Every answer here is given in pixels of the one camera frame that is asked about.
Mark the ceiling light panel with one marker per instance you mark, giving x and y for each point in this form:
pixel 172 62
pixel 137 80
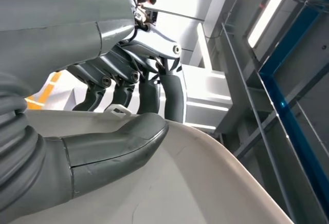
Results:
pixel 269 11

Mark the blue steel storage rack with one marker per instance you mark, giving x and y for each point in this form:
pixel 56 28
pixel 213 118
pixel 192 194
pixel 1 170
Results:
pixel 290 127

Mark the white podium with light strips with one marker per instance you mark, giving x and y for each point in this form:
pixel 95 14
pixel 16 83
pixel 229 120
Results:
pixel 205 93

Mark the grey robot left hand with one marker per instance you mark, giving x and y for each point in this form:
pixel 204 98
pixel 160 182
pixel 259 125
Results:
pixel 64 38

